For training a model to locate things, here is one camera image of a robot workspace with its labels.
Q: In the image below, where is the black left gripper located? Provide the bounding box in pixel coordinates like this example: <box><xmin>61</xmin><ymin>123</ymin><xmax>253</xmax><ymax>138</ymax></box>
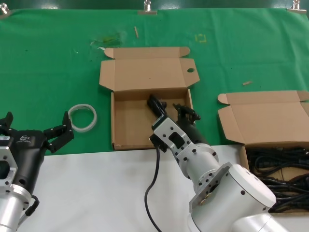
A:
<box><xmin>0</xmin><ymin>111</ymin><xmax>75</xmax><ymax>194</ymax></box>

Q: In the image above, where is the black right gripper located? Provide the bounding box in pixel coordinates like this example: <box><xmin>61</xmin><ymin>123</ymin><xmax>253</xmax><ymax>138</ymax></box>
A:
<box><xmin>153</xmin><ymin>102</ymin><xmax>210</xmax><ymax>146</ymax></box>

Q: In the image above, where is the black power cable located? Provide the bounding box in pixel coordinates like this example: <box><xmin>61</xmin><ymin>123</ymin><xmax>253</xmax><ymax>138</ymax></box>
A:
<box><xmin>146</xmin><ymin>93</ymin><xmax>168</xmax><ymax>114</ymax></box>

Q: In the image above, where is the open cardboard box with hole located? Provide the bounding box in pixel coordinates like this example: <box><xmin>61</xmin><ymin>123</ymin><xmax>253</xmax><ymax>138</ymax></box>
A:
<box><xmin>98</xmin><ymin>46</ymin><xmax>200</xmax><ymax>152</ymax></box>

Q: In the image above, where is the clear tape roll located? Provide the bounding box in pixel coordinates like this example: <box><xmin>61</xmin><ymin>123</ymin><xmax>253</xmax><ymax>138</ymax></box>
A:
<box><xmin>67</xmin><ymin>103</ymin><xmax>98</xmax><ymax>133</ymax></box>

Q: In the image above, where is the green table cloth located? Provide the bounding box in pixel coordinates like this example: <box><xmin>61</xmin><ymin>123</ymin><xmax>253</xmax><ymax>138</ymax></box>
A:
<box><xmin>0</xmin><ymin>8</ymin><xmax>309</xmax><ymax>157</ymax></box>

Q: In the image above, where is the clear plastic wrapper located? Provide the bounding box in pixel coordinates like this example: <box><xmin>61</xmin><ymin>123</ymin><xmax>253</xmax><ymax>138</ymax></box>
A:
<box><xmin>90</xmin><ymin>31</ymin><xmax>127</xmax><ymax>51</ymax></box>

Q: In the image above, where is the silver right camera bracket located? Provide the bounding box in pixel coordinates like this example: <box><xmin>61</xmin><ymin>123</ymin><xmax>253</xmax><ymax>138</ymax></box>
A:
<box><xmin>151</xmin><ymin>115</ymin><xmax>194</xmax><ymax>160</ymax></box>

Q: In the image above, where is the silver camera bracket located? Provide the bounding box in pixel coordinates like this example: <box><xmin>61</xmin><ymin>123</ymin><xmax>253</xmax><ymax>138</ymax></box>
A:
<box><xmin>0</xmin><ymin>145</ymin><xmax>19</xmax><ymax>192</ymax></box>
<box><xmin>151</xmin><ymin>115</ymin><xmax>194</xmax><ymax>160</ymax></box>

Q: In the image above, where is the silver left camera bracket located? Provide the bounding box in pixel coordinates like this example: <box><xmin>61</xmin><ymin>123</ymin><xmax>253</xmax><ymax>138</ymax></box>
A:
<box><xmin>0</xmin><ymin>145</ymin><xmax>19</xmax><ymax>192</ymax></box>

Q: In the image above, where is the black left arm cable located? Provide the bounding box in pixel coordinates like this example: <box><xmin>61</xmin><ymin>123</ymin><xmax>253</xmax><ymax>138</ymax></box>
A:
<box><xmin>24</xmin><ymin>194</ymin><xmax>40</xmax><ymax>217</ymax></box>

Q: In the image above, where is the open cardboard box of cables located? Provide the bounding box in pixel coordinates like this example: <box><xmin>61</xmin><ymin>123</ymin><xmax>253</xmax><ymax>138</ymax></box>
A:
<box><xmin>217</xmin><ymin>90</ymin><xmax>309</xmax><ymax>218</ymax></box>

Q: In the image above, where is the pile of black cables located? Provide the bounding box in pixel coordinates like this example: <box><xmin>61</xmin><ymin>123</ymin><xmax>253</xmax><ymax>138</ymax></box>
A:
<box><xmin>246</xmin><ymin>145</ymin><xmax>309</xmax><ymax>215</ymax></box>

